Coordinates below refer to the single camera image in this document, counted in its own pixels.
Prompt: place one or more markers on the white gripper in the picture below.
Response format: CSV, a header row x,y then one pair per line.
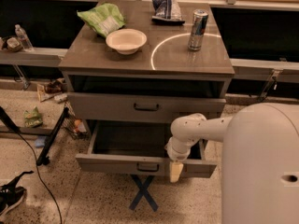
x,y
176,155

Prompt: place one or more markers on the black sneaker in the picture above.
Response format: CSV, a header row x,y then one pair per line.
x,y
11,195

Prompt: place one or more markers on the blue chip bag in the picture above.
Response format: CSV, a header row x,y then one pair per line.
x,y
167,11

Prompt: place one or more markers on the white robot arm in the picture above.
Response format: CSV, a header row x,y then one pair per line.
x,y
259,161

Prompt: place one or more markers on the green chip bag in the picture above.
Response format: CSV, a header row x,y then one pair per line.
x,y
103,19

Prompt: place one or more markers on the silver blue energy drink can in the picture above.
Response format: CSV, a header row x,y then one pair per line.
x,y
199,22

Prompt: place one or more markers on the grey drawer cabinet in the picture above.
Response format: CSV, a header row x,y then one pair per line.
x,y
164,66

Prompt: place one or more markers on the black tripod leg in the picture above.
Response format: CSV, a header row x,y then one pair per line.
x,y
43,158

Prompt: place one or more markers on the clear water bottle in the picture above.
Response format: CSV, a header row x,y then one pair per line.
x,y
24,39

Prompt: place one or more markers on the wire basket with items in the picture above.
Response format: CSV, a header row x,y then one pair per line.
x,y
74,127

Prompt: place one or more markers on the grey top drawer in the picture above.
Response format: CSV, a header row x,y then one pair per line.
x,y
141,108

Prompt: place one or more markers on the small green bag on floor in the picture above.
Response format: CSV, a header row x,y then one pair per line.
x,y
32,118

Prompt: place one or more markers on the white bowl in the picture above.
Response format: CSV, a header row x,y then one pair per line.
x,y
126,41

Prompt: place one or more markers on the crumpled snack wrapper on floor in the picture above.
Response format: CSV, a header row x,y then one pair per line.
x,y
49,90

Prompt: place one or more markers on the round container on shelf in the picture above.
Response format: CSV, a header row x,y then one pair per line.
x,y
11,43

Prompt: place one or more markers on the blue tape cross mark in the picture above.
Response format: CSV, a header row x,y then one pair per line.
x,y
143,193

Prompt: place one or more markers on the grey drawer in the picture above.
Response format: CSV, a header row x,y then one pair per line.
x,y
132,148
141,108

